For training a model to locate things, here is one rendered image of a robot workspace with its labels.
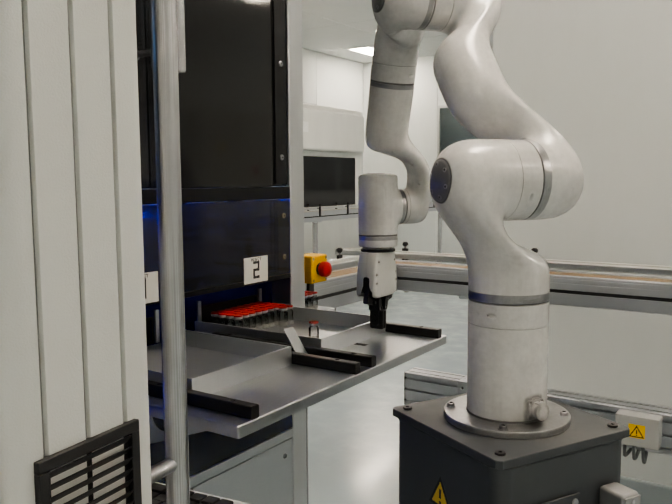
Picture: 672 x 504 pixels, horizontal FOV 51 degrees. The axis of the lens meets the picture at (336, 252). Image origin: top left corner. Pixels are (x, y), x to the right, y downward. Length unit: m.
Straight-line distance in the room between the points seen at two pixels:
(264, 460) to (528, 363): 0.88
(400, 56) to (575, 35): 1.55
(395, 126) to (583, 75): 1.52
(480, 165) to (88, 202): 0.56
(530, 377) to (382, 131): 0.61
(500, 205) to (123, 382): 0.57
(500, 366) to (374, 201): 0.55
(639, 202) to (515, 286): 1.79
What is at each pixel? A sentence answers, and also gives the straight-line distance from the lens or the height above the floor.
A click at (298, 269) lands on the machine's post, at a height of 1.00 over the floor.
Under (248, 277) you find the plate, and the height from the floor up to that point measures 1.01.
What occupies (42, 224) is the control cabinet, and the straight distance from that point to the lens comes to 0.61.
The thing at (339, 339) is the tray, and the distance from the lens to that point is 1.46.
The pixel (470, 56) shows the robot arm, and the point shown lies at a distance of 1.18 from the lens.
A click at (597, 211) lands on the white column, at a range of 2.84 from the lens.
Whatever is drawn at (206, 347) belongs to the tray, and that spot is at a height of 0.89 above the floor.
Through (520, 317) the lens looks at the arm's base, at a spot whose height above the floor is 1.03.
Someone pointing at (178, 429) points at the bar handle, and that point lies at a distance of 0.78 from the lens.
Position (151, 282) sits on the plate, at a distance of 1.42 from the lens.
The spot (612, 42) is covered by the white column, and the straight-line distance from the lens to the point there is 2.87.
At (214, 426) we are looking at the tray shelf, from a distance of 1.08.
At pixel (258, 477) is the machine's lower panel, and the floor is 0.52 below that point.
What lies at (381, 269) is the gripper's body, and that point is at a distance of 1.51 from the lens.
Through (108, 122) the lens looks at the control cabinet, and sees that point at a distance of 0.66.
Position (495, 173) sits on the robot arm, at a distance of 1.01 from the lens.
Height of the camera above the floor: 1.23
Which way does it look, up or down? 6 degrees down
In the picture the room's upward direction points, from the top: straight up
